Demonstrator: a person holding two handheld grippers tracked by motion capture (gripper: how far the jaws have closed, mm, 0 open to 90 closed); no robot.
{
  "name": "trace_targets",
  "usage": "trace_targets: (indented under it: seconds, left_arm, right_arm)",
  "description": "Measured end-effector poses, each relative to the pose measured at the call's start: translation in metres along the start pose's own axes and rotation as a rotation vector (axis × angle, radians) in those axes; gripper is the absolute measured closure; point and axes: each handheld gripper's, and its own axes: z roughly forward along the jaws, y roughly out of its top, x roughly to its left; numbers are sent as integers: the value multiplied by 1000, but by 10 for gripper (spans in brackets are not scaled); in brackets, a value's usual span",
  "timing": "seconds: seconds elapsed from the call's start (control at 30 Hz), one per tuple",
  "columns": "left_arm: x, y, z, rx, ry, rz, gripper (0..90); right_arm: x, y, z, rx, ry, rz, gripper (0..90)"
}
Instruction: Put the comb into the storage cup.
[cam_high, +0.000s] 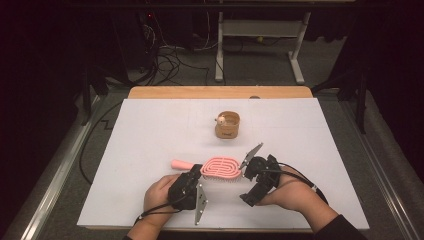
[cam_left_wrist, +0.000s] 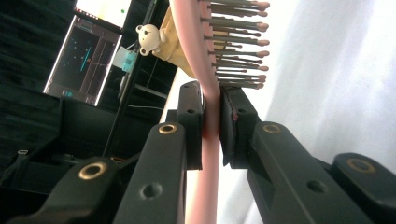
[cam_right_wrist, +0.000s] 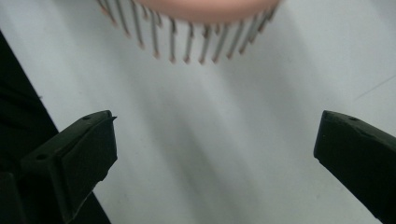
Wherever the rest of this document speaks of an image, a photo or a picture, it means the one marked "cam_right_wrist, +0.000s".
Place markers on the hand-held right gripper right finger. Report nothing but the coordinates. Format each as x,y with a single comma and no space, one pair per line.
361,155

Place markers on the pink hairbrush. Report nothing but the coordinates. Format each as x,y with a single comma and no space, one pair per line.
205,11

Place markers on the white board sheet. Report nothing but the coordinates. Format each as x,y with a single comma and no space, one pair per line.
202,124

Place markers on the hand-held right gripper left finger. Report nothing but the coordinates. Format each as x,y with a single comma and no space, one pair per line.
77,155

